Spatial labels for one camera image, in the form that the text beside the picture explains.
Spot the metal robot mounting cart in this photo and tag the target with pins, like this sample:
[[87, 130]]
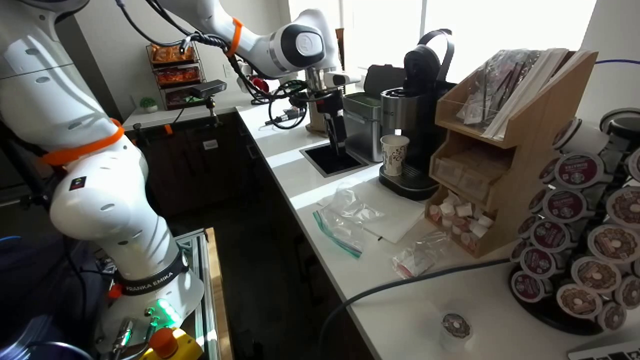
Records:
[[201, 280]]

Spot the bright window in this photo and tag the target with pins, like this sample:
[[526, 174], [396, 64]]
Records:
[[381, 30]]

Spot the yellow red emergency stop button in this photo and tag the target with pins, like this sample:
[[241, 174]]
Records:
[[162, 343]]

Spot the loose white coffee pod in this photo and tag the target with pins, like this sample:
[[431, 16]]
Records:
[[456, 325]]

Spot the patterned white paper cup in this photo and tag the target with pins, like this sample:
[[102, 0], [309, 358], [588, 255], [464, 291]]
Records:
[[394, 156]]

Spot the shelf with orange boxes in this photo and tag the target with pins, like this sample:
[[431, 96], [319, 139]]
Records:
[[174, 75]]

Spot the stainless steel lidded bin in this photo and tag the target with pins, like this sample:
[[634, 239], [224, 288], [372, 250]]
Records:
[[362, 130]]

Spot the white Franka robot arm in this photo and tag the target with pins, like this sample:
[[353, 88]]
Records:
[[93, 200]]

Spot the dark cabinet with white top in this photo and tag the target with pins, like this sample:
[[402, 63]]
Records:
[[192, 167]]

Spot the black coffee pod carousel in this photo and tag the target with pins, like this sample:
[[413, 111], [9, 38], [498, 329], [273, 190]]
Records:
[[623, 123]]

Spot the black silver pod coffeemaker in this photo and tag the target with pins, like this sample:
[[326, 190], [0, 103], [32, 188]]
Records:
[[422, 121]]

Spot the steel framed counter trash chute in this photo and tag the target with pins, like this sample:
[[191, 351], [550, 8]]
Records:
[[332, 163]]

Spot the clear wrapped packets bundle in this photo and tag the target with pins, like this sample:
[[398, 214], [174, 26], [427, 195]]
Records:
[[496, 86]]

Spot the small clear packet bag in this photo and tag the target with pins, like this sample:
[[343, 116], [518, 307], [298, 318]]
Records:
[[421, 258]]

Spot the wooden condiment organizer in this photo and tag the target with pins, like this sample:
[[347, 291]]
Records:
[[533, 152]]

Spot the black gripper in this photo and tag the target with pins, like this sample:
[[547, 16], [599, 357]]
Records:
[[331, 100]]

